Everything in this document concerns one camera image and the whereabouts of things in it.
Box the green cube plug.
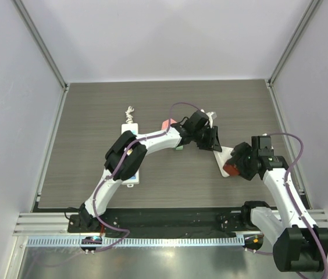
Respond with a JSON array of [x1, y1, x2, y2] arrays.
[[174, 145, 184, 151]]

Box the pink cube plug adapter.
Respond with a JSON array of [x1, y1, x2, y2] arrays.
[[161, 119, 177, 131]]

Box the slotted cable duct strip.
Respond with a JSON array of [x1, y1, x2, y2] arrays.
[[27, 235, 245, 248]]

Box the white power strip coloured sockets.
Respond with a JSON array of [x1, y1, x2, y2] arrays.
[[119, 123, 141, 188]]

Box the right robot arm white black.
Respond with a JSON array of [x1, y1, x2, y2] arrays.
[[223, 135, 328, 278]]

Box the right aluminium frame post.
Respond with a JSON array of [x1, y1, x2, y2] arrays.
[[268, 0, 323, 86]]

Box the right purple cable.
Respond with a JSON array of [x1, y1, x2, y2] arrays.
[[251, 132, 328, 279]]

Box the purple cable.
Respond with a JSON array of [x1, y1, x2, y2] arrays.
[[251, 132, 328, 279], [30, 101, 207, 267]]

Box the left aluminium frame post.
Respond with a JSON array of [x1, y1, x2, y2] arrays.
[[12, 0, 69, 91]]

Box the white triangular socket base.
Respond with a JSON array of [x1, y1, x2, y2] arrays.
[[213, 146, 234, 177]]

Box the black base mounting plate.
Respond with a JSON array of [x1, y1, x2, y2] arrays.
[[67, 206, 258, 238]]

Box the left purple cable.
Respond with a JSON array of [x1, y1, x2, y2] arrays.
[[30, 101, 207, 267]]

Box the white coiled power cord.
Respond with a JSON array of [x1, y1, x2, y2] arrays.
[[124, 106, 136, 124]]

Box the aluminium frame post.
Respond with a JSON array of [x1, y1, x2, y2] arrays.
[[12, 0, 69, 91], [268, 0, 323, 86]]

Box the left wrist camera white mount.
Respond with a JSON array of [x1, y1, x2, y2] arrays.
[[201, 109, 217, 128]]

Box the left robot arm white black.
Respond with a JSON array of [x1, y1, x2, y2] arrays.
[[78, 110, 222, 233]]

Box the aluminium rail front frame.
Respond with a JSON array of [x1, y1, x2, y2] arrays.
[[12, 209, 328, 237]]

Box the black cube plug adapter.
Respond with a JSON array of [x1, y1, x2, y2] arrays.
[[251, 135, 274, 157]]

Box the red-brown cube plug adapter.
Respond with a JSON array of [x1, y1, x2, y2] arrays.
[[223, 164, 240, 176]]

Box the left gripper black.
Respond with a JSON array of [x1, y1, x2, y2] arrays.
[[192, 125, 220, 152]]

